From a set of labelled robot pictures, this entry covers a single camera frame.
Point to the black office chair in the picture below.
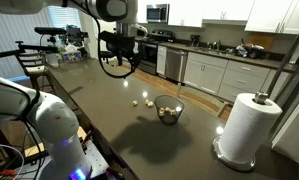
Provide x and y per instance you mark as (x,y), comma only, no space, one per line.
(106,55)

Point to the black equipment on table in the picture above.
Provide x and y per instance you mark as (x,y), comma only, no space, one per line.
(76,35)

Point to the black coffee maker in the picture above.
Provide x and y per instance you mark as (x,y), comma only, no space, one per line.
(195,40)

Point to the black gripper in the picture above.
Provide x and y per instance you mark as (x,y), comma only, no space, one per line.
(120,45)

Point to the white wall cabinets over sink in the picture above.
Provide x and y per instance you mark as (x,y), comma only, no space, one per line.
(272,15)

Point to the black stereo camera bar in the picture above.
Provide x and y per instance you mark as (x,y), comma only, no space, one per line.
(49,30)

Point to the white paper towel roll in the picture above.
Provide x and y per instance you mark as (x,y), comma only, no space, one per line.
(249,130)

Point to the metal sink faucet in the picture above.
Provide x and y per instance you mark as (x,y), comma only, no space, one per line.
(215,45)

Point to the stainless dishwasher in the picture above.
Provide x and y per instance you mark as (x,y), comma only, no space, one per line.
(175,65)

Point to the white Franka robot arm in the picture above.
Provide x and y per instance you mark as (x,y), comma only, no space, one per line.
(55,126)

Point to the pile of dishes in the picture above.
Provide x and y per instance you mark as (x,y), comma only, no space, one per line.
(250,50)

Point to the clear plastic container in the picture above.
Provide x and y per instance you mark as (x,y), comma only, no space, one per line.
(52,60)

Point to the black boom stand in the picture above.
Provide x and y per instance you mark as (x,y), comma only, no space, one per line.
(35,48)

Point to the tissue box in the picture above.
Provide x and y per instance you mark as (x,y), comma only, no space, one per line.
(71,55)

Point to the grey metal stand poles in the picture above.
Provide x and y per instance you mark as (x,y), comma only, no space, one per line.
(289,56)

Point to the white narrow cabinet door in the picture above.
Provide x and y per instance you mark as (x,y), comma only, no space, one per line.
(161,60)

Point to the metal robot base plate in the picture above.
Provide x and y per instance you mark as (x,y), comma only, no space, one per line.
(97,160)

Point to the wooden cutting board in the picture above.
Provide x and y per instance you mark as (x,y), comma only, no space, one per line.
(265,38)

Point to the blue mat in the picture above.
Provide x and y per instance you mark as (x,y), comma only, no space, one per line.
(19,79)

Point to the white sink base cabinets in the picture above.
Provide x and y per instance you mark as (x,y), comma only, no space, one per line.
(219,75)

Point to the stainless microwave oven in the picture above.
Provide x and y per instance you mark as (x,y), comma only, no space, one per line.
(157,13)

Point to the metal paper towel holder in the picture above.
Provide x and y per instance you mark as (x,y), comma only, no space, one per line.
(235,165)

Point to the small beige packet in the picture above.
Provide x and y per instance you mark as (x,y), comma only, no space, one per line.
(168,109)
(151,104)
(161,111)

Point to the window blinds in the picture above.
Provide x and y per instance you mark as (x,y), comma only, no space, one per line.
(64,16)

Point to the dark sink countertop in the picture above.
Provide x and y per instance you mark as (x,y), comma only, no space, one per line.
(229,56)

